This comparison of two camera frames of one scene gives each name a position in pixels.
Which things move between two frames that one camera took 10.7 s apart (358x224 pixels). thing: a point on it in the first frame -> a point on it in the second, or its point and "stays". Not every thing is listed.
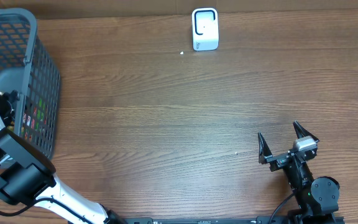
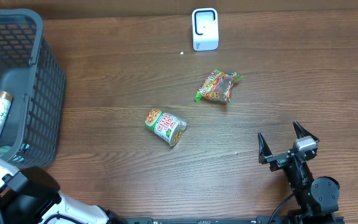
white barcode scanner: [205, 29] stays
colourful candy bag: [33, 119] -> [217, 86]
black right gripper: [278, 160] stays
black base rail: [258, 220] stays
